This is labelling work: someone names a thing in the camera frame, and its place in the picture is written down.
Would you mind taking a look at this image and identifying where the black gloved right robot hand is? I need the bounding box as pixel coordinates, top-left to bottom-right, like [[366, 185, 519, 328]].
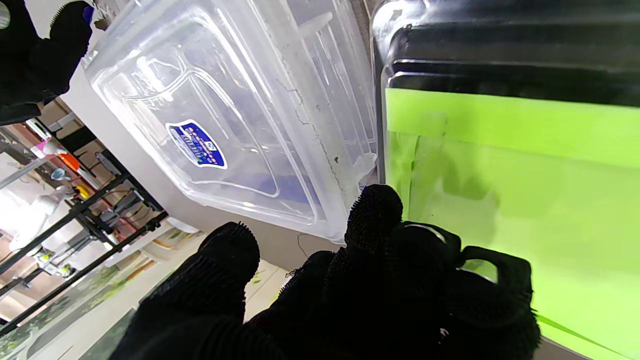
[[0, 0, 95, 126]]

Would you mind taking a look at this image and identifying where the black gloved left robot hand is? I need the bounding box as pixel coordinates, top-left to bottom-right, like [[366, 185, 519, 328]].
[[110, 184, 543, 360]]

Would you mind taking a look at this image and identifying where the clear lid with green sticker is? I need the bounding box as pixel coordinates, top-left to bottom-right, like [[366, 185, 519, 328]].
[[370, 0, 640, 360]]

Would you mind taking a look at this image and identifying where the clear container with blue clips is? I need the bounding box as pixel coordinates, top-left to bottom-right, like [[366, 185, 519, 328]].
[[82, 0, 379, 244]]

